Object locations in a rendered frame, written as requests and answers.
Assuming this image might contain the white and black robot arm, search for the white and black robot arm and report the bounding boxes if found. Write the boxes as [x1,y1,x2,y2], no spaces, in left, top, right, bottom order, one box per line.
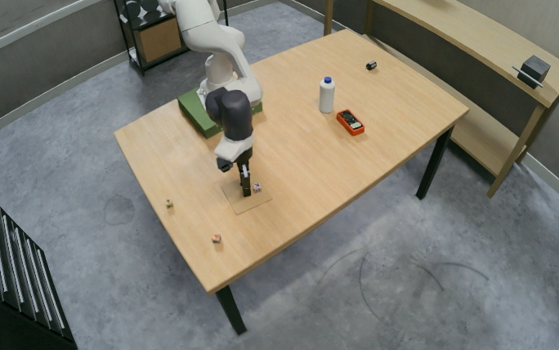
[158,0,263,173]

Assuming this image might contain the white bottle with blue cap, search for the white bottle with blue cap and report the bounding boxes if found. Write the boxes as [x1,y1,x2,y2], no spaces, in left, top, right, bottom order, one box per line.
[319,76,335,114]

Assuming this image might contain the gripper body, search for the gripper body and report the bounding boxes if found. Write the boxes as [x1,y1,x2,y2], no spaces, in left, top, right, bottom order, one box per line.
[235,145,253,170]

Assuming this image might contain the orange digital multimeter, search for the orange digital multimeter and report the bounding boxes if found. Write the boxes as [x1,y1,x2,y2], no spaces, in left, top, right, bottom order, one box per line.
[337,109,364,136]

